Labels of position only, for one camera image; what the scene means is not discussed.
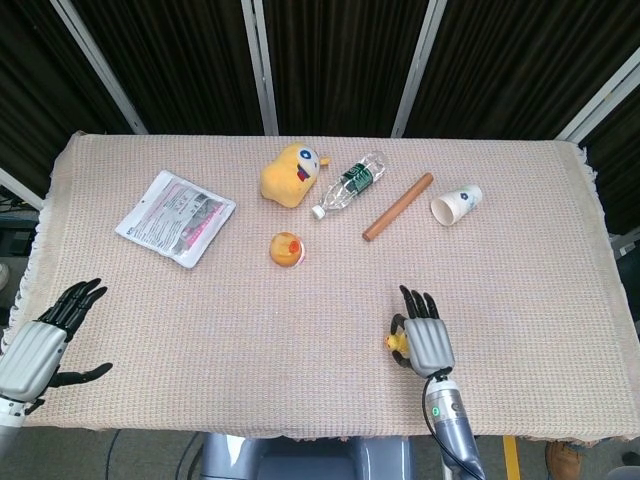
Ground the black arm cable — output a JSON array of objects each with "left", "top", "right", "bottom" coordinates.
[{"left": 421, "top": 367, "right": 485, "bottom": 480}]

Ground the brown shoe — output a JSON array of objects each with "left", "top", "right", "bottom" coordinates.
[{"left": 544, "top": 439, "right": 584, "bottom": 480}]

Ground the black curtain panel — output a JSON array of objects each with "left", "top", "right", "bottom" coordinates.
[
  {"left": 404, "top": 0, "right": 640, "bottom": 141},
  {"left": 262, "top": 0, "right": 431, "bottom": 137},
  {"left": 574, "top": 99, "right": 640, "bottom": 236},
  {"left": 0, "top": 0, "right": 136, "bottom": 201},
  {"left": 69, "top": 0, "right": 264, "bottom": 136}
]

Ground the white paper cup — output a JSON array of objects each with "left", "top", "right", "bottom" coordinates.
[{"left": 430, "top": 184, "right": 483, "bottom": 227}]

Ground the clear plastic water bottle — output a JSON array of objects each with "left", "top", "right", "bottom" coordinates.
[{"left": 311, "top": 150, "right": 389, "bottom": 220}]

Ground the wooden rolling pin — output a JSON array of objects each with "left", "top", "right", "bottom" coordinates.
[{"left": 362, "top": 172, "right": 434, "bottom": 243}]

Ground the white printed pouch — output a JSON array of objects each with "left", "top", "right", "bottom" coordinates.
[{"left": 114, "top": 169, "right": 237, "bottom": 271}]

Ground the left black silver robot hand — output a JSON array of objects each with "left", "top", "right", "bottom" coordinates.
[{"left": 0, "top": 277, "right": 114, "bottom": 401}]

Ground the yellow floor tape strip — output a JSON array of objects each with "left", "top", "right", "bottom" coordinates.
[{"left": 502, "top": 434, "right": 518, "bottom": 480}]

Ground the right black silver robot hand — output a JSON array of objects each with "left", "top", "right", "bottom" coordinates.
[{"left": 391, "top": 284, "right": 457, "bottom": 379}]

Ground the yellow plush toy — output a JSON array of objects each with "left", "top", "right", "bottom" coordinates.
[{"left": 259, "top": 142, "right": 334, "bottom": 209}]

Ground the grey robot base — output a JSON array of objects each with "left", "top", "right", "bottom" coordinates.
[{"left": 199, "top": 432, "right": 416, "bottom": 480}]

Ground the beige woven tablecloth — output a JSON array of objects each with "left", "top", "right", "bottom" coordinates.
[{"left": 8, "top": 130, "right": 636, "bottom": 444}]

